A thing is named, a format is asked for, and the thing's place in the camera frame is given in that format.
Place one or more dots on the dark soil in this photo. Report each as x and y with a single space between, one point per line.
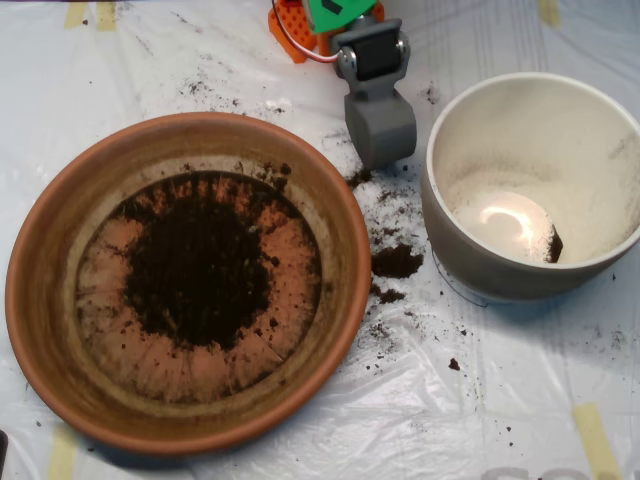
200 260
555 247

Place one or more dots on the large spilled soil pile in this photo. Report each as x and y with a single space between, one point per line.
395 260

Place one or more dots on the terracotta saucer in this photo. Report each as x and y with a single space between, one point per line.
50 320

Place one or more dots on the beige masking tape strip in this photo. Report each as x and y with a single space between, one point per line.
595 440
62 455
549 12
75 15
106 16

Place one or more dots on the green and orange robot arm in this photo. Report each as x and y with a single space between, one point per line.
290 22

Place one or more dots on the black object at edge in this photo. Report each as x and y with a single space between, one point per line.
3 450

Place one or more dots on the small spilled soil patch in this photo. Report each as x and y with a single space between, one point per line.
387 295

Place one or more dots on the clear plastic sheet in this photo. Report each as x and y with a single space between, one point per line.
450 425

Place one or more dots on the long spilled soil streak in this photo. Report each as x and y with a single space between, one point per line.
360 176

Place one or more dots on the tiny soil clump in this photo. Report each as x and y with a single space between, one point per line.
454 364

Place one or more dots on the white ceramic pot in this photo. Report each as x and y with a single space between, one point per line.
500 280

